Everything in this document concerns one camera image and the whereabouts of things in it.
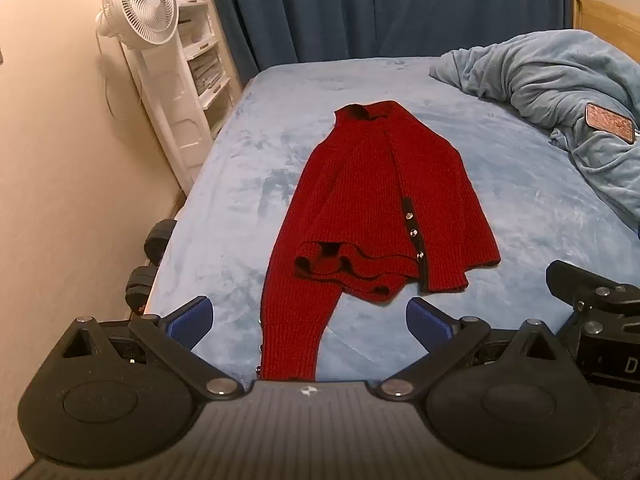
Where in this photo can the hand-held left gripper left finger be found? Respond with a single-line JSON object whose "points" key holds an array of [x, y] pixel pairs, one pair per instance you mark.
{"points": [[191, 321]]}

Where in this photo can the white plastic shelf unit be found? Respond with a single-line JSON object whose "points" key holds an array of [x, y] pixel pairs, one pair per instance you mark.
{"points": [[200, 60]]}

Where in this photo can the blue-grey fleece blanket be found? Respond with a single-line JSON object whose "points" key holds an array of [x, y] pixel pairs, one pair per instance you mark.
{"points": [[555, 75]]}

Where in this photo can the red knit cardigan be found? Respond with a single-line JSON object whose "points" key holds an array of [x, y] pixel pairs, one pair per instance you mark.
{"points": [[380, 195]]}

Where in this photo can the white standing fan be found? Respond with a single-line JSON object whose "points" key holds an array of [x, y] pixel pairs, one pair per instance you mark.
{"points": [[142, 2]]}

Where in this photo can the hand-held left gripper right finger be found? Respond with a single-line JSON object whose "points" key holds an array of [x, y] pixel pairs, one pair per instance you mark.
{"points": [[426, 321]]}

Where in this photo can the stack of papers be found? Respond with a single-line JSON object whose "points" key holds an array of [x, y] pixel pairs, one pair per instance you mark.
{"points": [[206, 74]]}

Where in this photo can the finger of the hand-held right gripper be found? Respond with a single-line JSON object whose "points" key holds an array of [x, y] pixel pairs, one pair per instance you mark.
{"points": [[567, 280]]}

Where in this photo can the wooden headboard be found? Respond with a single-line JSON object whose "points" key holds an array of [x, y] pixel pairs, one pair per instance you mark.
{"points": [[607, 22]]}

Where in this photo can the dark blue curtain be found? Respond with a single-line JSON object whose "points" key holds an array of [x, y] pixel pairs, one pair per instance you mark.
{"points": [[380, 10]]}

